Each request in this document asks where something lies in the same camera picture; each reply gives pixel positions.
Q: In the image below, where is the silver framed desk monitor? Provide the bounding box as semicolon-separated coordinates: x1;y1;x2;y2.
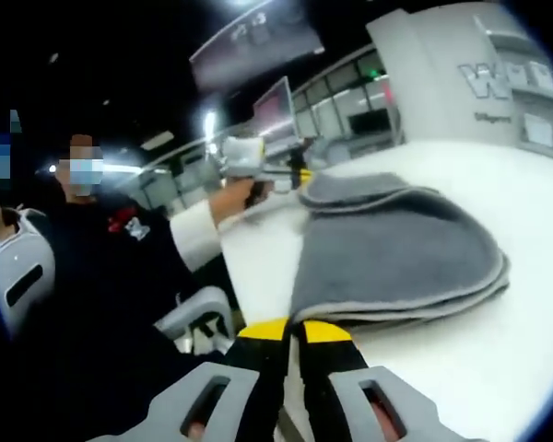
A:
252;76;300;139

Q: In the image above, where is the person's left hand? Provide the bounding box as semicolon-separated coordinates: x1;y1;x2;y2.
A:
221;178;258;215

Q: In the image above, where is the row of white storage boxes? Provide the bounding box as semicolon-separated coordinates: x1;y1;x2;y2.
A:
523;112;553;153

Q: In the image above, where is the grey towel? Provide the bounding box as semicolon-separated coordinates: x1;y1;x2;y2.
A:
289;172;511;331

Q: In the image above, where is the person in black shirt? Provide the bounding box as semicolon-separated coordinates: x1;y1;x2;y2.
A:
25;197;241;442

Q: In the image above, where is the large dark hanging monitor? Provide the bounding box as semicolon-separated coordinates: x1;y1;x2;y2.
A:
188;2;326;91

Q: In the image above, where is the white office chair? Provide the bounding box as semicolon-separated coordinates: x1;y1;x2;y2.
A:
0;209;234;358

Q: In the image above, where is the red white chest badge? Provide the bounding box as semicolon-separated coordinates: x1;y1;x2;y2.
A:
106;205;151;241

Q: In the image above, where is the grey metal storage shelf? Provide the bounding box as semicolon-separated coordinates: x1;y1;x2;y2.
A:
472;13;553;157

